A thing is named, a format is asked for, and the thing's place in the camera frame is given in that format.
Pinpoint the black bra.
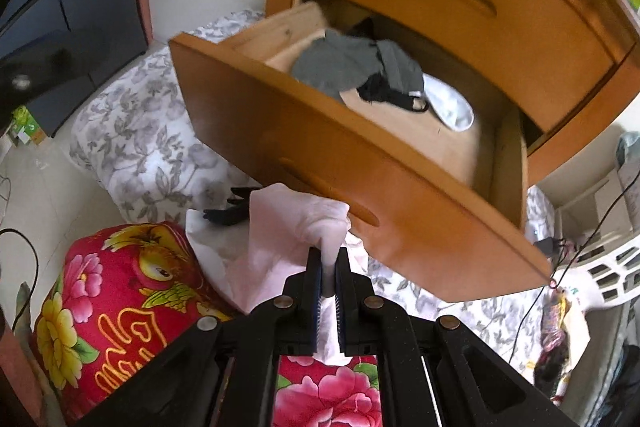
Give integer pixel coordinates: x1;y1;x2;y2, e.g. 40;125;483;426
357;74;432;114

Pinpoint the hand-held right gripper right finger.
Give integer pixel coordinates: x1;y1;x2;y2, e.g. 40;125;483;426
336;247;567;427

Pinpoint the white cutout storage rack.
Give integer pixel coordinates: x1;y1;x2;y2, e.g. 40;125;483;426
555;132;640;309

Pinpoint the grey garment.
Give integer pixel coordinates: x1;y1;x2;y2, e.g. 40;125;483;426
291;29;426;100

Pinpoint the black charging cable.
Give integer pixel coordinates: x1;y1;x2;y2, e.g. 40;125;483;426
510;172;640;358

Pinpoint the pile of colourful trinkets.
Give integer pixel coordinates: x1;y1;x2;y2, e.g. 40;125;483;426
542;284;592;358

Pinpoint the black lace garment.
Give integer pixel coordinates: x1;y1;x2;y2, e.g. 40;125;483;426
202;187;257;226

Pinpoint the red floral blanket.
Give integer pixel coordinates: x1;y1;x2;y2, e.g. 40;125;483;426
30;221;382;427

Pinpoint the black tangled bundle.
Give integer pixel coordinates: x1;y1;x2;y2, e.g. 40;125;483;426
532;347;572;389

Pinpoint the wooden nightstand drawer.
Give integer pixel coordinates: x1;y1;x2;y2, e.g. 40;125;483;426
169;1;553;303
300;0;629;136

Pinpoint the green carton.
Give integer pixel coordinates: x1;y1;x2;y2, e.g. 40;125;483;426
10;104;49;146

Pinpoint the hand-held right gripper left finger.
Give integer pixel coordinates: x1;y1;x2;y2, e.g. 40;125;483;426
86;248;326;427

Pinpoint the black floor cable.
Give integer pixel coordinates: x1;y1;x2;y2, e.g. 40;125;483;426
0;227;42;304

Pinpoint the black charger adapter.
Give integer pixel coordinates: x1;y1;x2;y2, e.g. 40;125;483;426
532;237;566;259

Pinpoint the pale pink garment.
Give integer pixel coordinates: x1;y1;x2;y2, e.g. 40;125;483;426
240;184;372;366

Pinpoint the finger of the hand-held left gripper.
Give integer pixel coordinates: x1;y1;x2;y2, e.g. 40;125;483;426
0;29;99;130

